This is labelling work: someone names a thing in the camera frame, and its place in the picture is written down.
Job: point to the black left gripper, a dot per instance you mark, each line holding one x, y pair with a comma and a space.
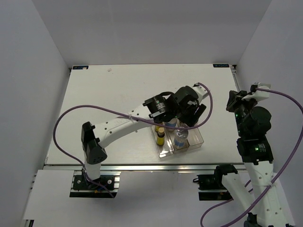
191, 119

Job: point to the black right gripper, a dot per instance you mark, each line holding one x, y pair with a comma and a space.
235, 98

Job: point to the blue label sesame shaker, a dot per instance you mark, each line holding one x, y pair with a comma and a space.
180, 139
172, 123

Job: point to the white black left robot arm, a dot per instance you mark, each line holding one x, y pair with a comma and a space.
95, 138

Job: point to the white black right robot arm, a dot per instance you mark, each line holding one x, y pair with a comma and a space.
262, 208

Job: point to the clear acrylic three-compartment organizer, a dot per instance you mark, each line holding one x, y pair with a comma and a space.
194, 141

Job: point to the blue table corner sticker right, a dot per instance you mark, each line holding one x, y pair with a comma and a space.
220, 65

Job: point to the blue table corner sticker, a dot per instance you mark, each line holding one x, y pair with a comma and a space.
220, 65
81, 67

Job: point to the blue table corner sticker left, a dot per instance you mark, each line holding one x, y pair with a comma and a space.
81, 67

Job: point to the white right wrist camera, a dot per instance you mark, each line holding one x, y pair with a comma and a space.
258, 92

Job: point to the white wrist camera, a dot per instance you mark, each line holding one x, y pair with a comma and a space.
201, 92
258, 92

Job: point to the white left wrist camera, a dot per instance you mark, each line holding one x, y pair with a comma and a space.
201, 92

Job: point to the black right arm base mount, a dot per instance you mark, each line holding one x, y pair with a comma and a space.
210, 190

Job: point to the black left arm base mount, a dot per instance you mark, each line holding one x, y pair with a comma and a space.
106, 187

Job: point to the aluminium table front rail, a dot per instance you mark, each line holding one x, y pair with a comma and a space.
168, 167

